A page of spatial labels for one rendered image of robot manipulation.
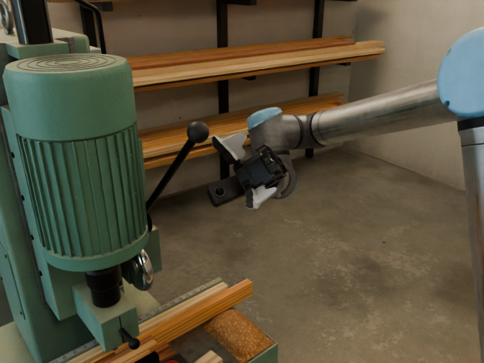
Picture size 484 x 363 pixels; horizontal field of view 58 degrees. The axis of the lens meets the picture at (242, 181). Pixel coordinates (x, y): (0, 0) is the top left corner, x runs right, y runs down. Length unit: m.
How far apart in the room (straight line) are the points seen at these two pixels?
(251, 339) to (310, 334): 1.38
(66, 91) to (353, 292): 2.23
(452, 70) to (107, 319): 0.68
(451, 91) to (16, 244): 0.81
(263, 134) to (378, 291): 1.78
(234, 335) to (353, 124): 0.53
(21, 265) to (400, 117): 0.81
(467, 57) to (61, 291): 0.79
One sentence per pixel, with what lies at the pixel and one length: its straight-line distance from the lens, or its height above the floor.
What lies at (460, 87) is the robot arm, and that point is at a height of 1.48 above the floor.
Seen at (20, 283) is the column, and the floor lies 1.05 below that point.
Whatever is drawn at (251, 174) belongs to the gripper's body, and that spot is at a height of 1.26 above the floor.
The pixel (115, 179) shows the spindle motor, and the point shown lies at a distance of 0.68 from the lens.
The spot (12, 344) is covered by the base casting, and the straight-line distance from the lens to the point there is 1.28.
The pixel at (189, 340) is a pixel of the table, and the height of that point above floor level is 0.90.
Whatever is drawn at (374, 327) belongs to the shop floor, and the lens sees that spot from 2.45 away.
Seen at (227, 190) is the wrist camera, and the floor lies 1.22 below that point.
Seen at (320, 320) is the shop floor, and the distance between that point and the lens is 2.43.
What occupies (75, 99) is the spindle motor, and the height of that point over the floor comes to 1.47.
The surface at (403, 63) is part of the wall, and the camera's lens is 4.22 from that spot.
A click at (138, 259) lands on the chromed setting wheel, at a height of 1.06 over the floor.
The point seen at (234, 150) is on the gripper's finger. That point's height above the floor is 1.31.
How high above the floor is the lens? 1.61
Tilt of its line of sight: 25 degrees down
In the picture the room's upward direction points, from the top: straight up
